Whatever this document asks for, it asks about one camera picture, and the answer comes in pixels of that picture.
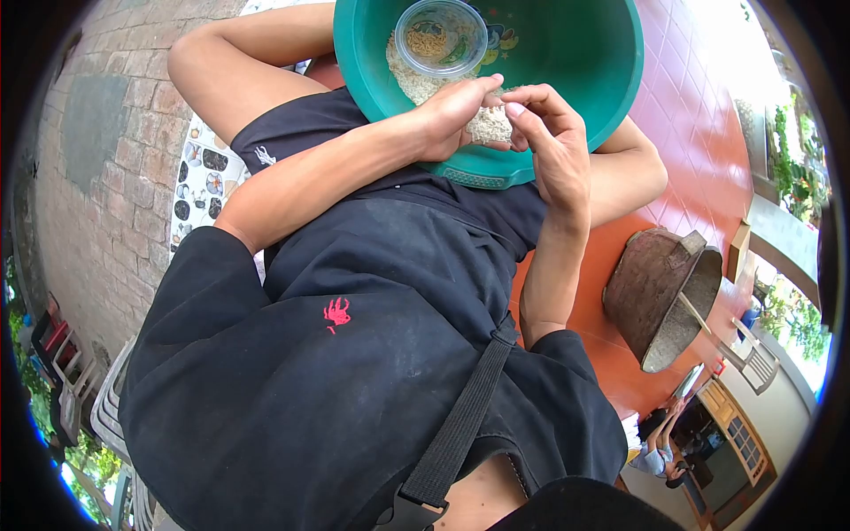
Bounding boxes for person's right hand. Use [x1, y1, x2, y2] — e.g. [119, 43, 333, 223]
[498, 83, 592, 220]

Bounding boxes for person's left hand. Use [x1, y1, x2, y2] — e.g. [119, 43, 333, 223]
[413, 73, 530, 163]

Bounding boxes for person's right index finger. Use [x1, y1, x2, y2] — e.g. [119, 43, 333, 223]
[498, 83, 583, 123]

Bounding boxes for person's left thumb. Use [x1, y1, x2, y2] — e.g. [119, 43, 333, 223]
[456, 73, 506, 102]

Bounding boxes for person's right thumb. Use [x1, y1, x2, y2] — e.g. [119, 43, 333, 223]
[505, 101, 540, 152]

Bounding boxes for clump of white rice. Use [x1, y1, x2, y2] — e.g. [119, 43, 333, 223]
[467, 104, 514, 146]

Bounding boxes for green plastic basin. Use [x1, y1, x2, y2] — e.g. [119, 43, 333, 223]
[332, 0, 645, 191]

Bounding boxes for clear round plastic container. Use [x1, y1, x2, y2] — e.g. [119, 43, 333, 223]
[394, 0, 490, 80]

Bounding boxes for loose rice grains heap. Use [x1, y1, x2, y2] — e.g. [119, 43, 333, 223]
[386, 32, 519, 108]

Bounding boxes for yellow brown scraps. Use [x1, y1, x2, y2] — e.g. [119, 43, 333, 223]
[405, 21, 448, 59]

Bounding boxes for old metal pot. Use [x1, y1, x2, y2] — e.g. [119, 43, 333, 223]
[602, 227, 724, 374]

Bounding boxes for grey rice filling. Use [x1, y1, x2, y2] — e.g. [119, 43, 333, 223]
[643, 251, 723, 373]

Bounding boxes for wooden stick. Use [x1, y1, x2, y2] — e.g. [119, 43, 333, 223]
[677, 292, 712, 334]

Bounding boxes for person's legs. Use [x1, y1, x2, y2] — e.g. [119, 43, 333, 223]
[167, 2, 669, 268]

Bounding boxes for green plants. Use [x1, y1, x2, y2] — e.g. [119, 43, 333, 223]
[770, 89, 832, 223]

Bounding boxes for pebble patterned mat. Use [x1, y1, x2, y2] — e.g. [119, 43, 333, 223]
[169, 112, 268, 283]

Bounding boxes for person's body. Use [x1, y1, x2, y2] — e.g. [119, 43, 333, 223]
[118, 181, 629, 531]

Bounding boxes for white slatted chair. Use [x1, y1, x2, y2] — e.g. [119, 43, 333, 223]
[716, 316, 782, 396]

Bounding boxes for stack of white plastic chairs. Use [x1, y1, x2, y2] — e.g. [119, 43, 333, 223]
[89, 337, 155, 531]

